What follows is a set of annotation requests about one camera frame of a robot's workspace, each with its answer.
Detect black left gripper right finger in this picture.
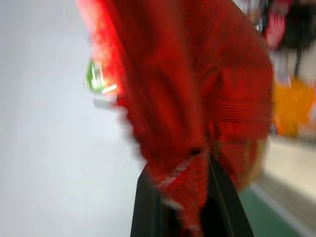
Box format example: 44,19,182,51
200,158,255,237

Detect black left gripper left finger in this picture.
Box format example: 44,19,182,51
130,170,173,237

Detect green conveyor belt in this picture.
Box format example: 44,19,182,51
238,186,303,237

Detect orange basket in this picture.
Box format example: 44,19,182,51
271,78,316,136

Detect black rack with hanging snacks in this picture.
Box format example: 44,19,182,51
251,0,316,75

